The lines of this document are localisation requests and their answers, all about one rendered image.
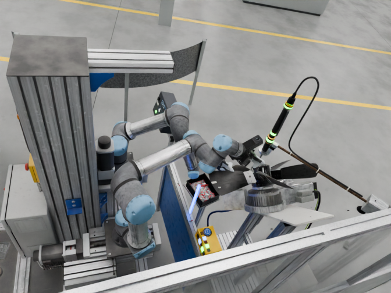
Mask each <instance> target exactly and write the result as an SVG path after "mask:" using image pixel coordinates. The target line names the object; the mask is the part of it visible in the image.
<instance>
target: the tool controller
mask: <svg viewBox="0 0 391 293"><path fill-rule="evenodd" d="M175 102H177V100H176V98H175V95H174V93H170V92H163V91H161V92H160V94H159V97H158V98H157V101H156V103H155V105H154V108H153V112H154V115H155V116H156V115H159V114H161V113H164V111H165V110H166V109H169V108H170V107H171V106H172V104H173V103H175ZM159 106H160V107H161V111H160V113H158V108H159ZM156 110H157V113H155V111H156ZM159 130H160V133H167V134H171V133H172V132H171V130H170V127H169V126H166V127H163V128H159Z"/></svg>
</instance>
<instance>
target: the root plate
mask: <svg viewBox="0 0 391 293"><path fill-rule="evenodd" d="M243 173H244V175H245V177H246V180H247V182H248V184H252V183H256V179H255V177H254V175H253V173H252V171H245V172H243ZM249 176H251V177H250V178H249Z"/></svg>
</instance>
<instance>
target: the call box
mask: <svg viewBox="0 0 391 293"><path fill-rule="evenodd" d="M206 228H209V229H210V230H211V233H210V235H205V234H203V235H201V234H200V232H202V231H203V233H204V230H205V229H206ZM197 234H198V235H199V239H200V240H201V243H202V247H203V249H204V252H205V255H209V254H212V253H216V252H220V251H222V248H221V245H220V243H219V241H218V238H217V236H216V232H215V230H214V227H213V226H209V227H203V228H198V229H197V232H196V234H195V238H196V240H197V244H198V247H199V249H200V252H201V255H202V256H203V254H202V251H201V248H200V245H199V243H198V240H199V239H197ZM203 237H206V240H207V242H208V243H207V244H208V245H209V248H210V250H211V251H210V252H208V251H207V249H208V248H206V246H205V245H207V244H205V243H204V241H206V240H203Z"/></svg>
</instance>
